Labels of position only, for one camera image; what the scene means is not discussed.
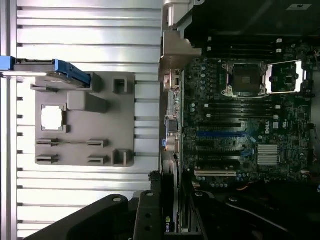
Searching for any white expansion slot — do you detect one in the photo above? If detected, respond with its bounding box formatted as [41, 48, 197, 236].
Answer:
[193, 169, 238, 178]

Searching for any black expansion slot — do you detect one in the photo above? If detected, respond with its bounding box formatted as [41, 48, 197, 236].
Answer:
[196, 141, 242, 149]
[196, 154, 241, 162]
[196, 122, 242, 130]

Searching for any silver finned chipset heatsink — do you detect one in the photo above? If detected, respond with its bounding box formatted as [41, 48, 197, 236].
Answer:
[256, 143, 280, 167]

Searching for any green Dell motherboard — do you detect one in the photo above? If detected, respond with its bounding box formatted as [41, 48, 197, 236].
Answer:
[181, 36, 315, 188]

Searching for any blue expansion slot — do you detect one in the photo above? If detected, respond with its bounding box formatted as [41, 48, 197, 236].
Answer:
[196, 130, 243, 138]

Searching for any gray plastic parts rack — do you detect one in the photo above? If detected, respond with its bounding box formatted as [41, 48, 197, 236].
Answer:
[30, 71, 136, 168]

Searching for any black RAM slot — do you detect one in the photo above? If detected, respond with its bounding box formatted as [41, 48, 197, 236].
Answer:
[207, 36, 284, 42]
[207, 45, 284, 51]
[203, 114, 281, 120]
[203, 106, 281, 112]
[203, 102, 281, 108]
[203, 111, 281, 116]
[207, 40, 284, 46]
[207, 49, 284, 55]

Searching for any CPU socket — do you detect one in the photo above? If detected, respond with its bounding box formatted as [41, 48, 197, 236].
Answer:
[221, 62, 267, 98]

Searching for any silver network port block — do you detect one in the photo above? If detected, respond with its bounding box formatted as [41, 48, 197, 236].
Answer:
[163, 69, 181, 92]

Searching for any metal socket cover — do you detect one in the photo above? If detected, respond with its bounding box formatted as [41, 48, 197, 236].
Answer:
[265, 60, 308, 95]

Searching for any disk in blue caddy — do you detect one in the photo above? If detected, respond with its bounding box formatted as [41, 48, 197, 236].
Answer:
[0, 55, 91, 89]

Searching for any open black PC case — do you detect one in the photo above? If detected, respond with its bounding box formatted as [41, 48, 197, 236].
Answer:
[158, 0, 320, 240]

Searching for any black power supply box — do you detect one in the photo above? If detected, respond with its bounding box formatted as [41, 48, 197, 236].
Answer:
[184, 0, 320, 38]

